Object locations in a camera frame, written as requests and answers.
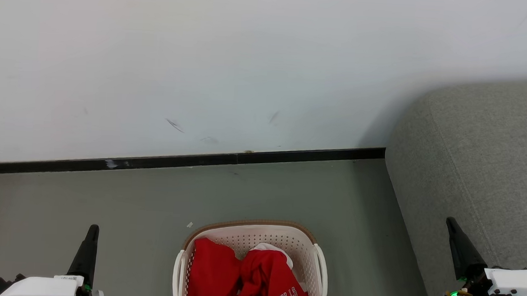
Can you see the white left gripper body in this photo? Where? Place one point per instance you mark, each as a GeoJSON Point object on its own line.
{"type": "Point", "coordinates": [44, 287]}

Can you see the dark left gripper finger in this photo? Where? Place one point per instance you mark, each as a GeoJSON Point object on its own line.
{"type": "Point", "coordinates": [86, 256]}

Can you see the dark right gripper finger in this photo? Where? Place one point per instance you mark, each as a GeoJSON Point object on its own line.
{"type": "Point", "coordinates": [465, 258]}

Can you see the plain red shorts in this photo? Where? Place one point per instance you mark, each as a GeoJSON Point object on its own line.
{"type": "Point", "coordinates": [212, 271]}

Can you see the red Bulls 23 jersey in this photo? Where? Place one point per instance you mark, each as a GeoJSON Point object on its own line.
{"type": "Point", "coordinates": [274, 279]}

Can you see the grey fabric sofa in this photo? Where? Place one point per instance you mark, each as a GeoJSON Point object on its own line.
{"type": "Point", "coordinates": [470, 154]}

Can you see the black baseboard strip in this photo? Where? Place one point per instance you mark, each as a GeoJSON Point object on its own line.
{"type": "Point", "coordinates": [177, 160]}

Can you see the white plastic laundry basket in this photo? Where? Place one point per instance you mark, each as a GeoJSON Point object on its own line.
{"type": "Point", "coordinates": [303, 254]}

